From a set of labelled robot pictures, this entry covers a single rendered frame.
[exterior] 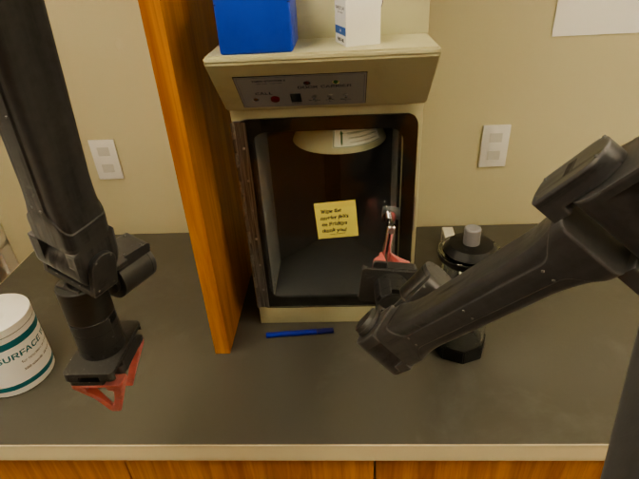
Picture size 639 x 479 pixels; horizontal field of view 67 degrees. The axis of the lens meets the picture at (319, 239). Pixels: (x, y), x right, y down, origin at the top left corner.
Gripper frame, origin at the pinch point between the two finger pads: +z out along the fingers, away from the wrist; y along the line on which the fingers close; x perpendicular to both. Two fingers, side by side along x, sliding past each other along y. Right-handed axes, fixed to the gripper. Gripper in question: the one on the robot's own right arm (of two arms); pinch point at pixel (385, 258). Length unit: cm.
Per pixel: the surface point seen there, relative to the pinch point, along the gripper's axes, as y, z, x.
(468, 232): -12.4, -3.0, -8.2
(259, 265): 23.6, 4.8, 7.1
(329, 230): 10.5, 4.7, -2.1
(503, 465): -22.7, -20.7, 27.5
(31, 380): 64, -11, 27
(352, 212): 6.7, 4.5, -6.4
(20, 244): 103, 50, 37
